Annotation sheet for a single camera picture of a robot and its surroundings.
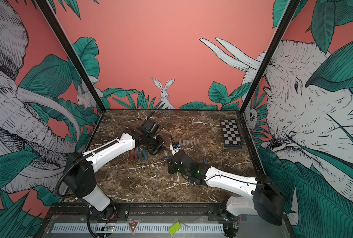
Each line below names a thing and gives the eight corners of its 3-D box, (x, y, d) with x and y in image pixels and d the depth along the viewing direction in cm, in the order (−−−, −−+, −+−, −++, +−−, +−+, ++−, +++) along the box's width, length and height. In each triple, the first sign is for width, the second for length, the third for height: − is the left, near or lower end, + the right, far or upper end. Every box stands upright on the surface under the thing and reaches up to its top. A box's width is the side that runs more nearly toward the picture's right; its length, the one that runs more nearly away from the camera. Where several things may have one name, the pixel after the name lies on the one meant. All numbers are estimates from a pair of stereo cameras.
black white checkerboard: (225, 148, 101) (226, 145, 98) (219, 121, 117) (220, 118, 114) (242, 148, 101) (244, 145, 98) (234, 121, 117) (235, 118, 114)
